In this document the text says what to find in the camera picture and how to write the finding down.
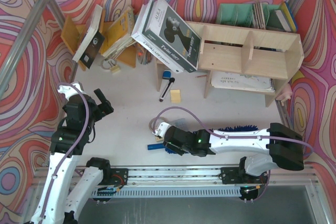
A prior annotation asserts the blue microfiber duster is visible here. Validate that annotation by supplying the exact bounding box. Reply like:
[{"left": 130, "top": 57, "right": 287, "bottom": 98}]
[{"left": 147, "top": 125, "right": 258, "bottom": 154}]

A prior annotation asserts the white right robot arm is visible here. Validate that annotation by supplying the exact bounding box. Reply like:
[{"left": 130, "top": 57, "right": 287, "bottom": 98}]
[{"left": 155, "top": 123, "right": 304, "bottom": 176}]

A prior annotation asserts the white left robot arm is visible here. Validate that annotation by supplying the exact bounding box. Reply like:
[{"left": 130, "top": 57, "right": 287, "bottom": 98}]
[{"left": 30, "top": 83, "right": 114, "bottom": 223}]

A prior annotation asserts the light wooden bookshelf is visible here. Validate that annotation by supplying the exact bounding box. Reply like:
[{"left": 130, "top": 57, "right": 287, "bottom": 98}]
[{"left": 156, "top": 20, "right": 305, "bottom": 108}]

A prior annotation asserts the yellow blue calculator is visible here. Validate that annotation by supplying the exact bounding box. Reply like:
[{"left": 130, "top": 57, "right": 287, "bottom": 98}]
[{"left": 169, "top": 118, "right": 188, "bottom": 131}]

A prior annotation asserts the small brass padlock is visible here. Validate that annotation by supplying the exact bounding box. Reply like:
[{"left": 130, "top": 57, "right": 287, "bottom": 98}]
[{"left": 110, "top": 65, "right": 120, "bottom": 73}]

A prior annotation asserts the black and white paperback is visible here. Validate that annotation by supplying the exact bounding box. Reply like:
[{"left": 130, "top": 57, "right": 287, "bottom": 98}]
[{"left": 72, "top": 5, "right": 104, "bottom": 69}]

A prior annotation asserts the yellow sticky note pad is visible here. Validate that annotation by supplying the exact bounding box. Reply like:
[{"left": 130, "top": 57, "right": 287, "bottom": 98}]
[{"left": 170, "top": 90, "right": 181, "bottom": 103}]

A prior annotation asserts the black and white marker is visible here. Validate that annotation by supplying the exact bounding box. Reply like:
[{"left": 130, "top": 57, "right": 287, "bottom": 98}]
[{"left": 159, "top": 78, "right": 175, "bottom": 102}]

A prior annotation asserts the coloured pencils bundle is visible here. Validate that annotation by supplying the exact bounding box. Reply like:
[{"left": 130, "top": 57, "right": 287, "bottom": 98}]
[{"left": 136, "top": 44, "right": 153, "bottom": 65}]

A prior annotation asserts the yellow book stack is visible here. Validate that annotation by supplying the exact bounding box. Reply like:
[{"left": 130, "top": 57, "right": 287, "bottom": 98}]
[{"left": 101, "top": 6, "right": 135, "bottom": 60}]

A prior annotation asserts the yellow wooden book stand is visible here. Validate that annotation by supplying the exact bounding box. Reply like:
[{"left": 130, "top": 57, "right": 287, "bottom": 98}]
[{"left": 61, "top": 17, "right": 136, "bottom": 68}]

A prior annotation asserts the blue and white eraser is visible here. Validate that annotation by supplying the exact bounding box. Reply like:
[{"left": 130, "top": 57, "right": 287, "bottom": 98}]
[{"left": 162, "top": 70, "right": 171, "bottom": 80}]

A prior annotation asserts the white Choklad book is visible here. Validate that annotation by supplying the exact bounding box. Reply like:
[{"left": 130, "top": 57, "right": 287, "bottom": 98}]
[{"left": 131, "top": 0, "right": 186, "bottom": 74}]

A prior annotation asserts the large Twins story book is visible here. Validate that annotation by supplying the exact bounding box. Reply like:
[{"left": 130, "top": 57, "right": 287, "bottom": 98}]
[{"left": 143, "top": 0, "right": 201, "bottom": 73}]

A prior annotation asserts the pink pig figurine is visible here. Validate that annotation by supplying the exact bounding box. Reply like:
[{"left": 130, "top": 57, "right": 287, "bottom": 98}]
[{"left": 275, "top": 83, "right": 292, "bottom": 105}]

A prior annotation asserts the mint green desk organizer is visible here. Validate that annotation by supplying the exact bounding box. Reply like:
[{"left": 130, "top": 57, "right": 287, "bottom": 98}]
[{"left": 216, "top": 3, "right": 291, "bottom": 31}]

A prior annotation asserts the blue bound book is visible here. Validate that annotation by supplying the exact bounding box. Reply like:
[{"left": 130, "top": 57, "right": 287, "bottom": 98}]
[{"left": 275, "top": 2, "right": 298, "bottom": 33}]

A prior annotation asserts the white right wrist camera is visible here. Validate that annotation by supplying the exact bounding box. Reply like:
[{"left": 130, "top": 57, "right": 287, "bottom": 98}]
[{"left": 154, "top": 122, "right": 171, "bottom": 138}]

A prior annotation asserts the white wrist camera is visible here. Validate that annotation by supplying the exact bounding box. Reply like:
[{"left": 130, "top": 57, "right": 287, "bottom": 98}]
[
  {"left": 154, "top": 122, "right": 171, "bottom": 138},
  {"left": 57, "top": 81, "right": 86, "bottom": 100}
]

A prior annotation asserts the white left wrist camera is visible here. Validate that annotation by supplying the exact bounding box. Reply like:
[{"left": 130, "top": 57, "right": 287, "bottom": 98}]
[{"left": 57, "top": 81, "right": 86, "bottom": 100}]

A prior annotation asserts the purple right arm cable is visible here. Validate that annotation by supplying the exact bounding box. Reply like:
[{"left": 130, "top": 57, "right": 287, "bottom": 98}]
[{"left": 149, "top": 106, "right": 314, "bottom": 156}]

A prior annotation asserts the tape roll ring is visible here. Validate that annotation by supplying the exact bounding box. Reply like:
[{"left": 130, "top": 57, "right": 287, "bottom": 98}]
[{"left": 148, "top": 116, "right": 167, "bottom": 134}]

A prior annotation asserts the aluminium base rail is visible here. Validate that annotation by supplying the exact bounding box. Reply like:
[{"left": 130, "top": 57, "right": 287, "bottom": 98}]
[{"left": 89, "top": 166, "right": 319, "bottom": 202}]

